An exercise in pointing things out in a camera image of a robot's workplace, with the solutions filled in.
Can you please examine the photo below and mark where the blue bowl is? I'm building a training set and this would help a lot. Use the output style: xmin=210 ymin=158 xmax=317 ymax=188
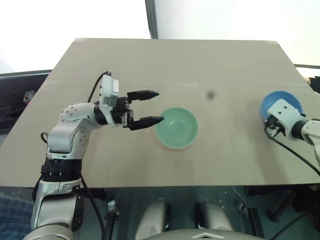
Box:
xmin=261 ymin=90 xmax=305 ymax=121

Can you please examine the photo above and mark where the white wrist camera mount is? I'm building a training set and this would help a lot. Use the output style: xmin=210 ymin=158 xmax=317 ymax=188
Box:
xmin=266 ymin=98 xmax=307 ymax=131
xmin=99 ymin=74 xmax=120 ymax=125

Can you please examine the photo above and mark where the grey robot torso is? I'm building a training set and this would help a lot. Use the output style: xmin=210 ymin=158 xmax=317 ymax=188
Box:
xmin=147 ymin=227 xmax=253 ymax=240

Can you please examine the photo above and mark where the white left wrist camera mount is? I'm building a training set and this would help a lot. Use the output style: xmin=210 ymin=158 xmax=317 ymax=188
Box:
xmin=99 ymin=74 xmax=120 ymax=125

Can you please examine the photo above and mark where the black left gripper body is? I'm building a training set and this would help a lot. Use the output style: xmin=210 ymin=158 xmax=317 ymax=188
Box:
xmin=111 ymin=96 xmax=136 ymax=129

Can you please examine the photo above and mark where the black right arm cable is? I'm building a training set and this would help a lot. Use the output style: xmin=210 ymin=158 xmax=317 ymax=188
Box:
xmin=264 ymin=124 xmax=320 ymax=177

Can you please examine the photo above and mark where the dark side table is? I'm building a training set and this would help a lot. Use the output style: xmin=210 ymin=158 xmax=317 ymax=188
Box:
xmin=0 ymin=70 xmax=51 ymax=127

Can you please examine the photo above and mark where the grey metal rail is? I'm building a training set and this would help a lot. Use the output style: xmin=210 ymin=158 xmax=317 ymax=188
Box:
xmin=294 ymin=63 xmax=320 ymax=70

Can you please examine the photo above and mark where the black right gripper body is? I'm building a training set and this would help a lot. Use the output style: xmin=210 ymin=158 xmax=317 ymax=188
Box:
xmin=264 ymin=116 xmax=286 ymax=138

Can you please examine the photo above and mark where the blue plaid cloth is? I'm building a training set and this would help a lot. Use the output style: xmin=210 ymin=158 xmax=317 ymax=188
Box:
xmin=0 ymin=191 xmax=35 ymax=240

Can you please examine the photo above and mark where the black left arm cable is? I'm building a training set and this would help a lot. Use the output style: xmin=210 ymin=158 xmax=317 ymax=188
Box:
xmin=87 ymin=71 xmax=113 ymax=103

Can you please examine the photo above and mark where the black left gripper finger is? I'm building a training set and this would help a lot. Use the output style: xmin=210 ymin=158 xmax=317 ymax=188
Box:
xmin=126 ymin=89 xmax=160 ymax=102
xmin=129 ymin=115 xmax=165 ymax=131

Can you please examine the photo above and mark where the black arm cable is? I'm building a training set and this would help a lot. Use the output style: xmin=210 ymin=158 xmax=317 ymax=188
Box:
xmin=264 ymin=124 xmax=320 ymax=177
xmin=87 ymin=71 xmax=113 ymax=103

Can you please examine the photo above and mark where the silver right robot leg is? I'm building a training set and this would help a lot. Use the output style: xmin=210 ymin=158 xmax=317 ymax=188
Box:
xmin=195 ymin=199 xmax=235 ymax=232

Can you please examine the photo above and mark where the grey vertical post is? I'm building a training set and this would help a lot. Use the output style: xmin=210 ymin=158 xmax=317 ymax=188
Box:
xmin=144 ymin=0 xmax=160 ymax=40

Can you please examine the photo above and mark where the green bowl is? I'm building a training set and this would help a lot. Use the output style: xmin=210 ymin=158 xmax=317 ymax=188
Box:
xmin=153 ymin=107 xmax=199 ymax=150

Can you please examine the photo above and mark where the small red white object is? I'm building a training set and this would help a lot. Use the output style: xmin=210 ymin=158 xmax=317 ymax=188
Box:
xmin=22 ymin=90 xmax=35 ymax=104

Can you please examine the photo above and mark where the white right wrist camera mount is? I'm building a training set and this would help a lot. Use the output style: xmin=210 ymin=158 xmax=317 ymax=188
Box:
xmin=266 ymin=98 xmax=307 ymax=131

